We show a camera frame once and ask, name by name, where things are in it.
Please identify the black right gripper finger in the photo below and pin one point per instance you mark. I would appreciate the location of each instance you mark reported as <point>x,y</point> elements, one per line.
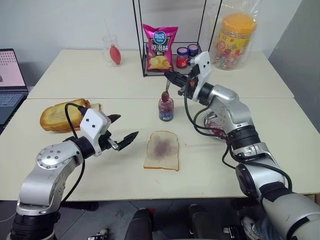
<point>178,82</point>
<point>176,75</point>

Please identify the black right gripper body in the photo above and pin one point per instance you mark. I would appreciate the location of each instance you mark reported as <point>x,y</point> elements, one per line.
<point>191,86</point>

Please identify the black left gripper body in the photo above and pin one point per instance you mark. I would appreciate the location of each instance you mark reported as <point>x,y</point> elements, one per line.
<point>106,141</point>

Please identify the metal spoon with jam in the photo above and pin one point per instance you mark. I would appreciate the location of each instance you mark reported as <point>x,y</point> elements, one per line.
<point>165,96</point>

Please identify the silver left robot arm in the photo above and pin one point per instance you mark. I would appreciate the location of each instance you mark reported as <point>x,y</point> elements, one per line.
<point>47,172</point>

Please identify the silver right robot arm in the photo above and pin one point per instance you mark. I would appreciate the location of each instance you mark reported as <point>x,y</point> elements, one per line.
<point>250,152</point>

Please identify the red jam jar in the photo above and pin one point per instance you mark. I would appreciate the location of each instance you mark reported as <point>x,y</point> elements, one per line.
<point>182,58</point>

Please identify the jam jar with blue lid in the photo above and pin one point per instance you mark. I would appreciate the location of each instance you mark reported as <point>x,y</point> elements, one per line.
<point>193,51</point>

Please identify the open glass jam jar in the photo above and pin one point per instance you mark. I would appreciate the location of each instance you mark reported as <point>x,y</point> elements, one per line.
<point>166,112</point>

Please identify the white bread slice with jam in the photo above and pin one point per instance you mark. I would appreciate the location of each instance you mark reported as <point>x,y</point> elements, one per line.
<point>162,152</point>

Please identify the jam-stained clear plastic wrapper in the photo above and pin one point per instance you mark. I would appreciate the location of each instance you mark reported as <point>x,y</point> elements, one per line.
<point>213,125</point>

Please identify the toasted bread loaf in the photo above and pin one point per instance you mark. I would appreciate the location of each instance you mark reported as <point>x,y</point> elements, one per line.
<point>56,118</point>

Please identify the pink potato chips bag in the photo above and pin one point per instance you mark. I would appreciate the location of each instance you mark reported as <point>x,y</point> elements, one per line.
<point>160,50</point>

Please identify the candy jar with orange lid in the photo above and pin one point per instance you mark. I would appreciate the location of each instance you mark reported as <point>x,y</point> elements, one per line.
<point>233,42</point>

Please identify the red rubber bulb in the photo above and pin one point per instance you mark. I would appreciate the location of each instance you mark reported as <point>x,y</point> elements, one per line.
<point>114,53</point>

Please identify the clear glass cup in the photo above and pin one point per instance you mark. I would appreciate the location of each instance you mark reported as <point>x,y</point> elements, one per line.
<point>107,53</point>

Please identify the clear drinking straw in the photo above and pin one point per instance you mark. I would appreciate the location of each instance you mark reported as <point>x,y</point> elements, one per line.
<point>107,28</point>

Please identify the dark rounded shape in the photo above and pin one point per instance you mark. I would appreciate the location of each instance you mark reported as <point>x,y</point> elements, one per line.
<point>142,225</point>
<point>197,222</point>

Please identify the small black floor object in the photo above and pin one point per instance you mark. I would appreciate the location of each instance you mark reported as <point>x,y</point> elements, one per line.
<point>100,233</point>

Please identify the clear plastic bag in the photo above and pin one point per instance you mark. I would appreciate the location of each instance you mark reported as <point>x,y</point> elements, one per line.
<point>252,12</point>

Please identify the open laptop computer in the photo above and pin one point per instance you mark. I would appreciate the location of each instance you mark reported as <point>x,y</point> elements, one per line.
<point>10,72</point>

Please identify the white sneaker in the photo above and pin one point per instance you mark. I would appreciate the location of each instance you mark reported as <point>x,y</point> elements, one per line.
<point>251,228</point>

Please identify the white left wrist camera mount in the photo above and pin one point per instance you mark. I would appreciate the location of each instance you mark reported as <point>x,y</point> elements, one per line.
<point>92,123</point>

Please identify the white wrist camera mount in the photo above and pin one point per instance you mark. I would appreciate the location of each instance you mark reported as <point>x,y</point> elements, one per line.
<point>92,123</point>
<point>203,66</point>

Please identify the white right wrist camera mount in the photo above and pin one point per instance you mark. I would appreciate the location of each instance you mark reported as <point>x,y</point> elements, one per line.
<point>203,66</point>

